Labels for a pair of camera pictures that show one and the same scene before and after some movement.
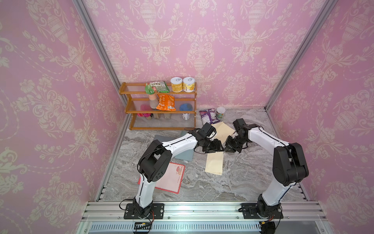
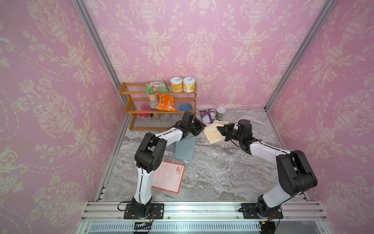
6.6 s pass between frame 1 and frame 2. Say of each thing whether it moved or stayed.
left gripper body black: moved
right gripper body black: moved
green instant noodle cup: stayed
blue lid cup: stayed
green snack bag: stayed
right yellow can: stayed
